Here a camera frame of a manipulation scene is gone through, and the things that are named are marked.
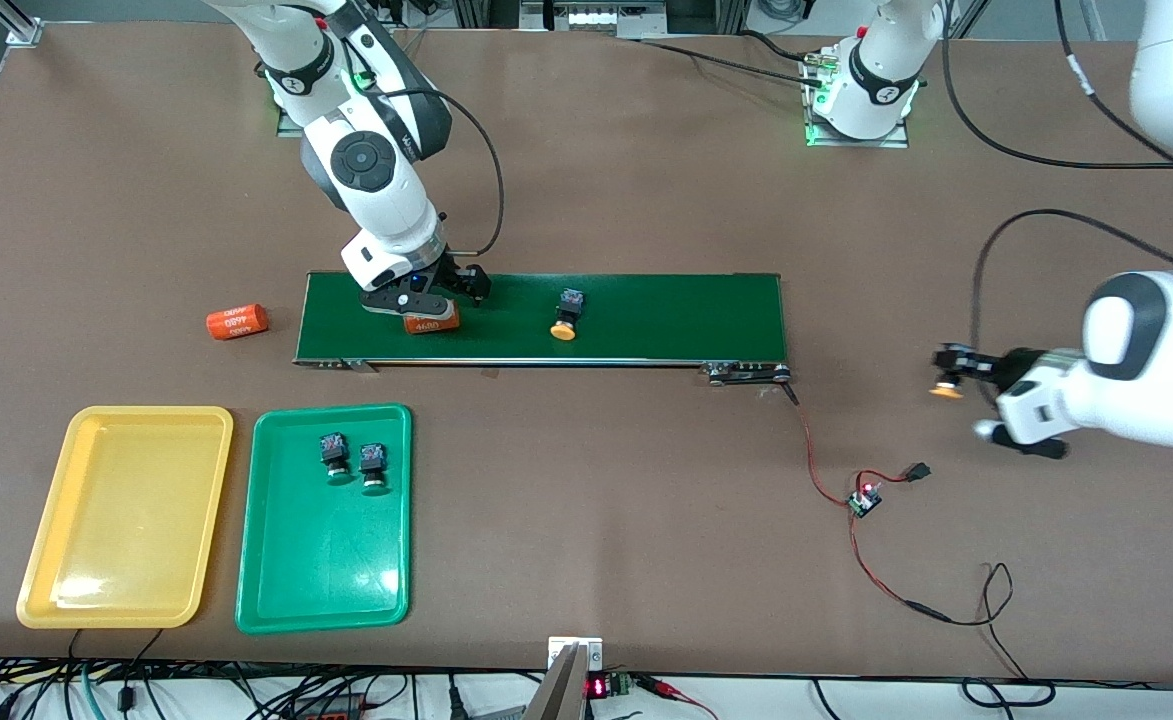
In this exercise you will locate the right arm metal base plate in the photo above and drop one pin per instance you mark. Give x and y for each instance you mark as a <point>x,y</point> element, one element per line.
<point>291,128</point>

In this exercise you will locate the orange cylinder white 4680 print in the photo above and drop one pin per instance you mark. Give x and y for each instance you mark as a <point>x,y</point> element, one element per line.
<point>236,322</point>
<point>433,325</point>

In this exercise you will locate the aluminium corner profile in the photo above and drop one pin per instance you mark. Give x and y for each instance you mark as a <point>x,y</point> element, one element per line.
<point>24,33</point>

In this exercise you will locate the green push button switch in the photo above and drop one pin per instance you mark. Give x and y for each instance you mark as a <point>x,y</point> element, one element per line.
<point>373,467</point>
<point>336,455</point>

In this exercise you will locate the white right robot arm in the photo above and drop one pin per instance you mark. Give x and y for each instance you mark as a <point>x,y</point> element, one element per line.
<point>386,200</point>

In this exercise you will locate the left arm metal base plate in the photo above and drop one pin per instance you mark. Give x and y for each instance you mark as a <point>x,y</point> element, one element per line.
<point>856,142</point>

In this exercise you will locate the small speed controller board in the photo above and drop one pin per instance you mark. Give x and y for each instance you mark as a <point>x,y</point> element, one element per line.
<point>864,500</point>

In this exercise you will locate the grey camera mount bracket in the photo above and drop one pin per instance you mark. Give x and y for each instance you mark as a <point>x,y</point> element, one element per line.
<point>566,685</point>

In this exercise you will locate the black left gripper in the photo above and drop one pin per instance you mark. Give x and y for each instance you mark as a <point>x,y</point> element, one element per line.
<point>1014,365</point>

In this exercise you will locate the yellow push button switch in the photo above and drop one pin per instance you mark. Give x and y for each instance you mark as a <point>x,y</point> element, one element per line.
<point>568,312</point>
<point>946,391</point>

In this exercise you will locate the silver box with lights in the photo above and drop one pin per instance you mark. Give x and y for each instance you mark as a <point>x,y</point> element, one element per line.
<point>594,15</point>

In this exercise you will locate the red alligator clip lead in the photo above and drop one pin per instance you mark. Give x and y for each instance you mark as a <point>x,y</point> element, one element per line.
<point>671,690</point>

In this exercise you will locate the red black power strip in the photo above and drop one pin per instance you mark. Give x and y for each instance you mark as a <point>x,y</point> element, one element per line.
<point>331,712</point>

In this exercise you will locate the green conveyor belt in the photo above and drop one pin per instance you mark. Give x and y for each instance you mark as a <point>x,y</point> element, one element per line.
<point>666,315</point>

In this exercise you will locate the green plastic tray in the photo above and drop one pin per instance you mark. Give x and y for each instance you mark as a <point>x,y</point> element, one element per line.
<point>326,560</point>

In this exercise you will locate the red LED display module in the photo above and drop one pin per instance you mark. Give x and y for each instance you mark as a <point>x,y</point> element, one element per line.
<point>608,686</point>

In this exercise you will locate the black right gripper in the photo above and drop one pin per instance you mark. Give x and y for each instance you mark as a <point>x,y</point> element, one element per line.
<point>458,279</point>

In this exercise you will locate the yellow plastic tray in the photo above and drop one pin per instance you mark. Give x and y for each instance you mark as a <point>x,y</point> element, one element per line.
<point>126,515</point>

